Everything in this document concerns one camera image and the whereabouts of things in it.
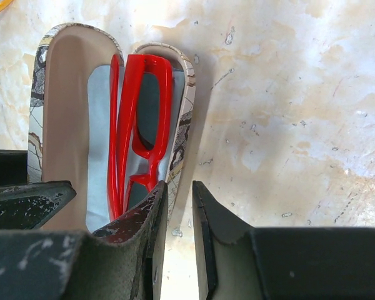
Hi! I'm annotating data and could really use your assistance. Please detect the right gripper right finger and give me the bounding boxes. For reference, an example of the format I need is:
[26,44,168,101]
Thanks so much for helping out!
[192,181,375,299]

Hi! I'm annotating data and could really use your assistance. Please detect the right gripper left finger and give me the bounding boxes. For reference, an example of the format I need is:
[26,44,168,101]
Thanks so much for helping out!
[0,182,168,299]

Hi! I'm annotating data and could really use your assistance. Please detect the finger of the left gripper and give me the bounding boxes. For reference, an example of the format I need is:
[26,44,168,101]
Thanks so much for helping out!
[0,181,77,230]

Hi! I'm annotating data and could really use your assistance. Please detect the map print glasses case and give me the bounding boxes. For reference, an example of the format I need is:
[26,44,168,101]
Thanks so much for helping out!
[27,22,196,231]

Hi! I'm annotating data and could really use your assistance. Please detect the light blue cloth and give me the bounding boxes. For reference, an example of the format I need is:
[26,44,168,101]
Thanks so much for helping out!
[86,65,185,232]

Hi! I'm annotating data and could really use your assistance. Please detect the red sunglasses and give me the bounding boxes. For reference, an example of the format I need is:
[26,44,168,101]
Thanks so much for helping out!
[107,54,173,220]

